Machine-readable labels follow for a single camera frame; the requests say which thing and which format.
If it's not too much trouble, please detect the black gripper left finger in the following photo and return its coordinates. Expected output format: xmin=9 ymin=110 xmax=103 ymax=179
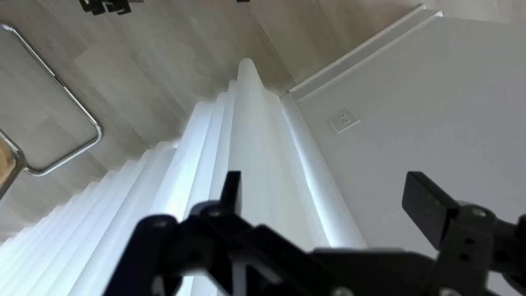
xmin=103 ymin=169 xmax=330 ymax=296

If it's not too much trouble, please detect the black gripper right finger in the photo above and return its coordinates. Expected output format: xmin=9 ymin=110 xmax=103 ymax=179
xmin=400 ymin=171 xmax=526 ymax=296

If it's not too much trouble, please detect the white sheer curtain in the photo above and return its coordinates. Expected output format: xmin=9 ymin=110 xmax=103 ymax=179
xmin=0 ymin=55 xmax=367 ymax=296

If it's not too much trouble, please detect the white baseboard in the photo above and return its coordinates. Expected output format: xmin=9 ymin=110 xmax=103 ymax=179
xmin=285 ymin=3 xmax=445 ymax=103

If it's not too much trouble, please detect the wicker chrome cantilever chair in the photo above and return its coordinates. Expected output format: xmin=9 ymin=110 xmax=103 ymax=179
xmin=0 ymin=21 xmax=104 ymax=200

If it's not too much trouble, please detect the black stand foot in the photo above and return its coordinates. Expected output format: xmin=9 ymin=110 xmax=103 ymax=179
xmin=78 ymin=0 xmax=134 ymax=16

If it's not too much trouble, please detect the white wall outlet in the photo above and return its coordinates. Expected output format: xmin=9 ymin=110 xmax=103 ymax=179
xmin=326 ymin=106 xmax=361 ymax=134

